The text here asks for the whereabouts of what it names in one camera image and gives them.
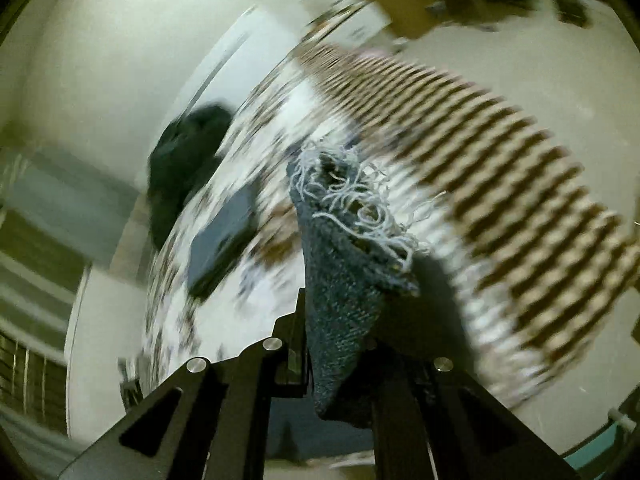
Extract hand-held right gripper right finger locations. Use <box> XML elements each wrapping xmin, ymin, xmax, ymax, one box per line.
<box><xmin>350</xmin><ymin>337</ymin><xmax>583</xmax><ymax>480</ymax></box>

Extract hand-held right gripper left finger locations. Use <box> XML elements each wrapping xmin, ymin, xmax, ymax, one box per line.
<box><xmin>56</xmin><ymin>287</ymin><xmax>313</xmax><ymax>480</ymax></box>

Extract blue denim pants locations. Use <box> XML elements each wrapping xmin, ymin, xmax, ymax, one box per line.
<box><xmin>286</xmin><ymin>141</ymin><xmax>432</xmax><ymax>428</ymax></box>

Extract patterned bed sheet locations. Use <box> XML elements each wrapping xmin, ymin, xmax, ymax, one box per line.
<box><xmin>142</xmin><ymin>2</ymin><xmax>506</xmax><ymax>401</ymax></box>

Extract dark folded cloth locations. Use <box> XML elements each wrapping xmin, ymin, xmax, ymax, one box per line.
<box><xmin>186</xmin><ymin>180</ymin><xmax>261</xmax><ymax>301</ymax></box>

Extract black cloth bundle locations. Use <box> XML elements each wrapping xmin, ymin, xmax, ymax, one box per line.
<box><xmin>146</xmin><ymin>103</ymin><xmax>234</xmax><ymax>252</ymax></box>

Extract brown striped blanket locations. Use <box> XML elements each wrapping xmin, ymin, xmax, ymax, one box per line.
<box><xmin>295</xmin><ymin>42</ymin><xmax>640</xmax><ymax>408</ymax></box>

